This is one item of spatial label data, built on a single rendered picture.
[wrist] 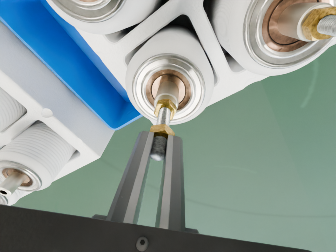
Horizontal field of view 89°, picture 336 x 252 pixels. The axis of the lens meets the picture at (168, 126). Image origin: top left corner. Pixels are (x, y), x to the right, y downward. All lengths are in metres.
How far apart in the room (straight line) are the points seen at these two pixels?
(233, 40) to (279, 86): 0.34
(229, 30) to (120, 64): 0.15
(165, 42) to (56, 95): 0.27
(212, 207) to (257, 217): 0.21
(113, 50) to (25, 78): 0.18
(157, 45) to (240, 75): 0.13
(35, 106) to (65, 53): 0.13
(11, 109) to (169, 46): 0.30
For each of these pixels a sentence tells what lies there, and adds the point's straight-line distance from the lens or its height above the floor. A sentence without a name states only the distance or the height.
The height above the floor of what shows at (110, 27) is 0.25.
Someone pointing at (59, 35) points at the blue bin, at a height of 0.03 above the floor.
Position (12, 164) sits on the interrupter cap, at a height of 0.25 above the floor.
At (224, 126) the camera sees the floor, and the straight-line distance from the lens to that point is 0.52.
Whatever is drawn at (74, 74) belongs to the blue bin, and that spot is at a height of 0.08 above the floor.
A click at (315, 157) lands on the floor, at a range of 0.72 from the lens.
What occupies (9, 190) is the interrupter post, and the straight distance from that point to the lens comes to 0.37.
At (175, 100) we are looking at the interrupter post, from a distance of 0.15.
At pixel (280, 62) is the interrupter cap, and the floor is 0.25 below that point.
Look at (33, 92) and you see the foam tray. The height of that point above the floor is 0.17.
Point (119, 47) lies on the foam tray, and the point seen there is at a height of 0.18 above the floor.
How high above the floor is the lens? 0.42
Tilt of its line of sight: 55 degrees down
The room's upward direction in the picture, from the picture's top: 173 degrees counter-clockwise
